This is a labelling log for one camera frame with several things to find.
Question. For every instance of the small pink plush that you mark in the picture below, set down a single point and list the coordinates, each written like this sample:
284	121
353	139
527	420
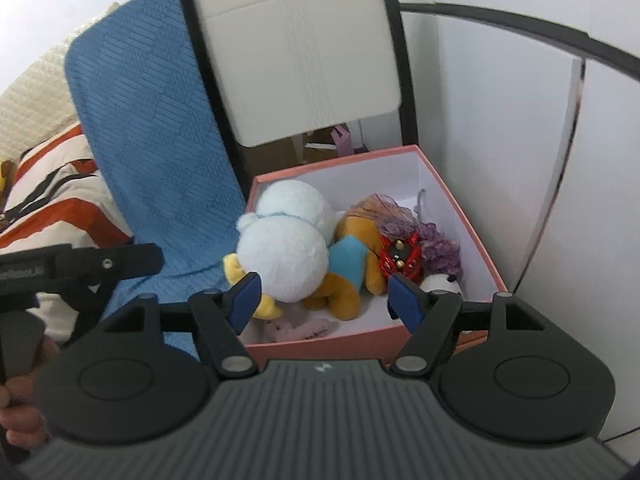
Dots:
300	331

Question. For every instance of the person's left hand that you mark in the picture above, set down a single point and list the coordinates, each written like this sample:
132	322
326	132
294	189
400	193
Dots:
20	410

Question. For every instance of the pink cardboard box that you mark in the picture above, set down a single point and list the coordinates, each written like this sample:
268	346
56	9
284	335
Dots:
350	345

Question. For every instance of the cream textured blanket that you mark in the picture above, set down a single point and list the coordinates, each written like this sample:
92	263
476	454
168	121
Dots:
30	100

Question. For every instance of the black metal bar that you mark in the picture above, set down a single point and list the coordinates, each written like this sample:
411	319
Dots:
525	27

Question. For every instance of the purple gift bag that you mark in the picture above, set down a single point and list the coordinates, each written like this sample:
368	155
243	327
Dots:
345	142

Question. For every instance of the red toy car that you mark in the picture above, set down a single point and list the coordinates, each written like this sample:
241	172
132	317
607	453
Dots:
400	255

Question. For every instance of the white chair with black frame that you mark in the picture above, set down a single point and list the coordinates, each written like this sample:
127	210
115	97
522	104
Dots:
300	60

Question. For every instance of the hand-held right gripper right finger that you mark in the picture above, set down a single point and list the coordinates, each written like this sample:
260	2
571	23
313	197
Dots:
405	305

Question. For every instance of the orange teddy bear blue shirt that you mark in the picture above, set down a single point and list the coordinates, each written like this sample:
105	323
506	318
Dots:
350	260

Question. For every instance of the white duck plush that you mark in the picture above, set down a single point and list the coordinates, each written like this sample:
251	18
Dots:
280	255

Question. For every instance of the orange white striped pillow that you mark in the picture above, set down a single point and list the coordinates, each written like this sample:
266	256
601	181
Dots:
60	200

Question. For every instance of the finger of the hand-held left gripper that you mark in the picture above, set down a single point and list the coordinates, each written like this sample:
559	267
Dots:
120	260

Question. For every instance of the blue textured blanket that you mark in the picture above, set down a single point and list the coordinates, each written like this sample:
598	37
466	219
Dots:
150	135

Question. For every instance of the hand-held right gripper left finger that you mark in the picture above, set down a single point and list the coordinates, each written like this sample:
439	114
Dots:
245	300

